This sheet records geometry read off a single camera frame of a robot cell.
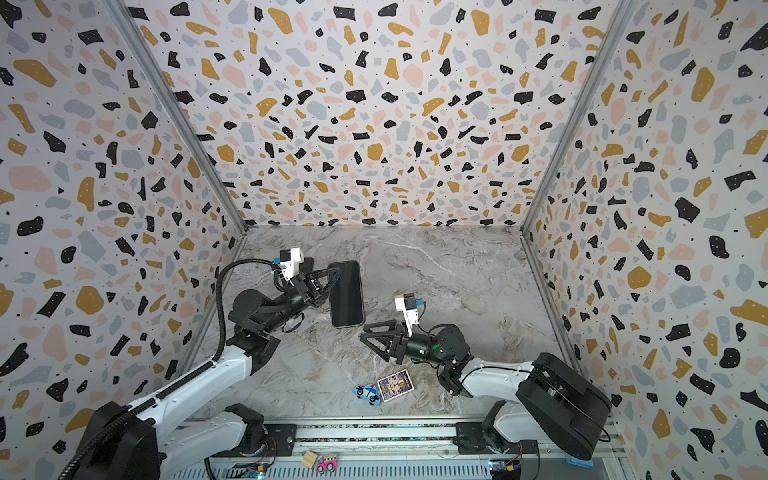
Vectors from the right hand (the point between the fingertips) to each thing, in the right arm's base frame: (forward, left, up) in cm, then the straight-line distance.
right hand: (361, 336), depth 65 cm
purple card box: (-3, -7, -24) cm, 25 cm away
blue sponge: (-20, -52, -24) cm, 60 cm away
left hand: (+10, +5, +10) cm, 15 cm away
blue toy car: (-5, +1, -24) cm, 24 cm away
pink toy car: (-21, +8, -22) cm, 32 cm away
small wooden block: (-20, +13, -24) cm, 34 cm away
